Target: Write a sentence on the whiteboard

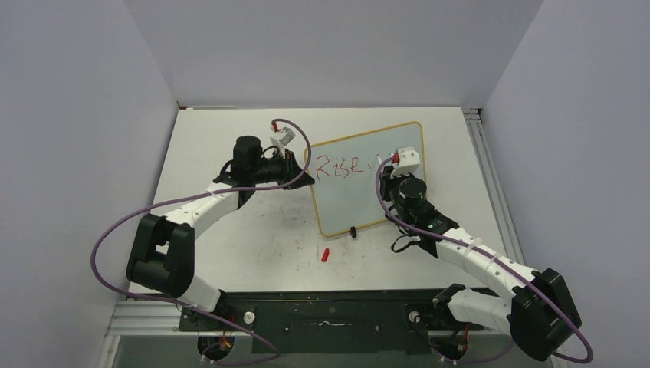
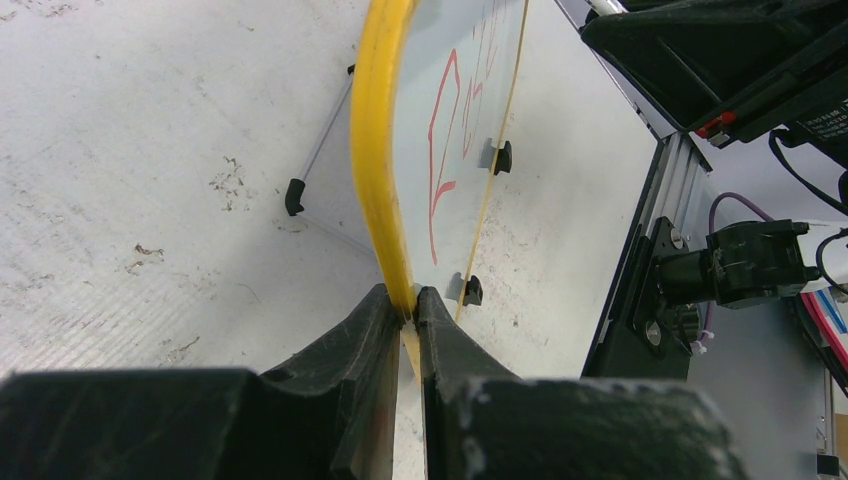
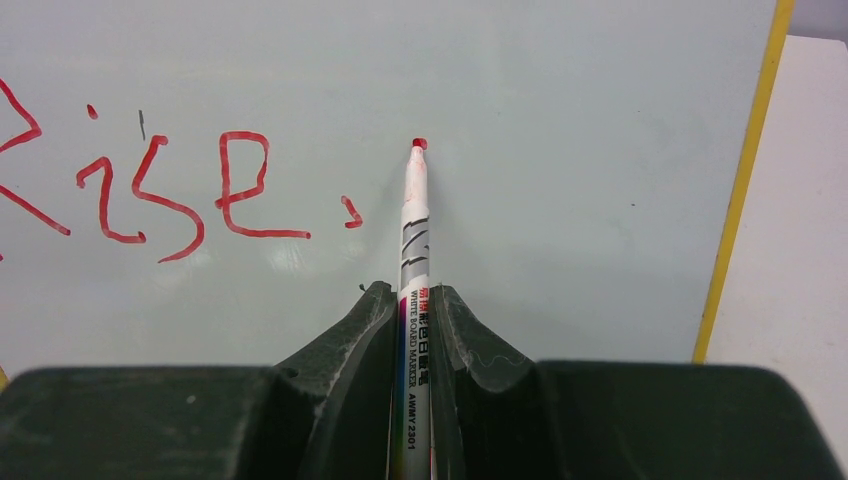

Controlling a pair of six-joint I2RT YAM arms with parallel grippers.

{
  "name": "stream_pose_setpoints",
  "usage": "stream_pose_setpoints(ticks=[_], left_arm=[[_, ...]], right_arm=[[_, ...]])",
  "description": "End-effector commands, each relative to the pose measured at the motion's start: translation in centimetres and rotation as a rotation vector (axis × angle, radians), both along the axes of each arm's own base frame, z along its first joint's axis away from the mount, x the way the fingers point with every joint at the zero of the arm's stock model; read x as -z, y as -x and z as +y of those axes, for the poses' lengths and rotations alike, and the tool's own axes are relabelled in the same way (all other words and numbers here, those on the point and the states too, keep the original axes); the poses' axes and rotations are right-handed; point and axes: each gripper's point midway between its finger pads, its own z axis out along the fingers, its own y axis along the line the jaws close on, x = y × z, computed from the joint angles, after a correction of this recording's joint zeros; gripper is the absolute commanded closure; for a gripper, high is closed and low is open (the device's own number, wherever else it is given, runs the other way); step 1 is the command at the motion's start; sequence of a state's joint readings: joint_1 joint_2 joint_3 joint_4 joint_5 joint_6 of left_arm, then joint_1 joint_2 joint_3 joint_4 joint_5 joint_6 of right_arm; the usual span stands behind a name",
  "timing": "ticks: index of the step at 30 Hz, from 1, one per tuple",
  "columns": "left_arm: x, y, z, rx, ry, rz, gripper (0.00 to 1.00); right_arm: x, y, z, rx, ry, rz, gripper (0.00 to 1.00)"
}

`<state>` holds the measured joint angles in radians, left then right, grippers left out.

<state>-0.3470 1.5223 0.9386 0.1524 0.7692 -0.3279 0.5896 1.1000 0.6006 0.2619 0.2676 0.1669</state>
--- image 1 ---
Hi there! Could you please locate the yellow-framed whiteboard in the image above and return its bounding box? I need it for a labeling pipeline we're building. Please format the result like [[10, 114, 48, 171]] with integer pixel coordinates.
[[307, 121, 425, 237]]

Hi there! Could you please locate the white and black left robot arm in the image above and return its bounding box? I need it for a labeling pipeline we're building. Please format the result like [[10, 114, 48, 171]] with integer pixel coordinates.
[[126, 136, 315, 330]]

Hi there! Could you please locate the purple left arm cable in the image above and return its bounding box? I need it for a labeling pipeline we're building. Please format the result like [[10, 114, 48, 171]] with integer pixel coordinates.
[[90, 117, 312, 366]]

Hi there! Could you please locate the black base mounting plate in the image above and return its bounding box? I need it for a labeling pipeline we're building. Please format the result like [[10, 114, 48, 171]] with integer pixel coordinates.
[[179, 289, 481, 355]]

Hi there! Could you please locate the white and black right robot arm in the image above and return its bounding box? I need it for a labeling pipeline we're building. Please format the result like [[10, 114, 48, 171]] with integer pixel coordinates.
[[375, 159, 593, 364]]

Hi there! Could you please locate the red marker cap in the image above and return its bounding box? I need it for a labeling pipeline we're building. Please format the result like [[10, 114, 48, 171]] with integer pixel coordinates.
[[321, 248, 330, 262]]

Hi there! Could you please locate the aluminium frame rail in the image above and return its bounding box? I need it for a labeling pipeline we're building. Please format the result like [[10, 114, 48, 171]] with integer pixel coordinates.
[[462, 108, 525, 264]]

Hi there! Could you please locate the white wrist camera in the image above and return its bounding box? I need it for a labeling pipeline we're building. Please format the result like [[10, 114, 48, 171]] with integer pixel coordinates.
[[270, 127, 295, 151], [391, 146, 421, 178]]

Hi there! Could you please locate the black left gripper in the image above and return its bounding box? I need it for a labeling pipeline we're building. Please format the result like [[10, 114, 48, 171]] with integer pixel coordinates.
[[251, 149, 314, 190]]

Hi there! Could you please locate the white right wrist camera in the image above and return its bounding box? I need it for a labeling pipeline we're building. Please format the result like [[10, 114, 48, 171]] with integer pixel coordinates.
[[391, 146, 421, 178]]

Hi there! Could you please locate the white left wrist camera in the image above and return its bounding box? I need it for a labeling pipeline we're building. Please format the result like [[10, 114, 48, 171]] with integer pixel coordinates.
[[270, 127, 295, 151]]

